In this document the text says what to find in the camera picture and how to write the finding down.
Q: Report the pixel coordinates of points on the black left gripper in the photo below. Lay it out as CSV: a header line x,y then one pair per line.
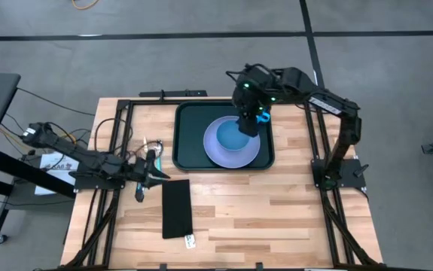
x,y
139,171

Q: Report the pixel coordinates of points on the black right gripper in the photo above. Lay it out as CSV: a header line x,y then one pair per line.
x,y
254,88

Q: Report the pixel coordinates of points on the blue plastic mug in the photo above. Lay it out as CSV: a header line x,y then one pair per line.
x,y
264,118

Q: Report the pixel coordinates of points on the blue bowl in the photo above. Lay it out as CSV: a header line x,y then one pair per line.
x,y
229,137

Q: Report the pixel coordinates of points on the lavender plate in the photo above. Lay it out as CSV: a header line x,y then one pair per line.
x,y
231,159

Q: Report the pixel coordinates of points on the black cloth napkin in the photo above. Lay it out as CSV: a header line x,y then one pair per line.
x,y
176,209

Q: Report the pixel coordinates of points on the white napkin label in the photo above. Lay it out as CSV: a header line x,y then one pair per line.
x,y
190,241

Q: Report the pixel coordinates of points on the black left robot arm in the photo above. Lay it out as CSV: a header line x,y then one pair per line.
x,y
69,150

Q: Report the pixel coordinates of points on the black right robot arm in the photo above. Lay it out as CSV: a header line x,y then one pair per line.
x,y
351,128

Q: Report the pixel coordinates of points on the dark green plastic tray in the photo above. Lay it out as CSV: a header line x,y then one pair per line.
x,y
191,135

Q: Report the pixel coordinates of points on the black power strip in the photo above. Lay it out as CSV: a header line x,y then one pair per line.
x,y
174,93

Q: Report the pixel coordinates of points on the white paper sheet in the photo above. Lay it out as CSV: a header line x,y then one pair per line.
x,y
56,167

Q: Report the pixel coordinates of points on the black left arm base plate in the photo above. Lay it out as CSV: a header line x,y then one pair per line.
x,y
99,183

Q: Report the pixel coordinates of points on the black aluminium table frame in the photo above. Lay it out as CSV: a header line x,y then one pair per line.
x,y
319,135

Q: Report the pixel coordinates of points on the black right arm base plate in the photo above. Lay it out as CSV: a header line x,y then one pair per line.
x,y
351,177

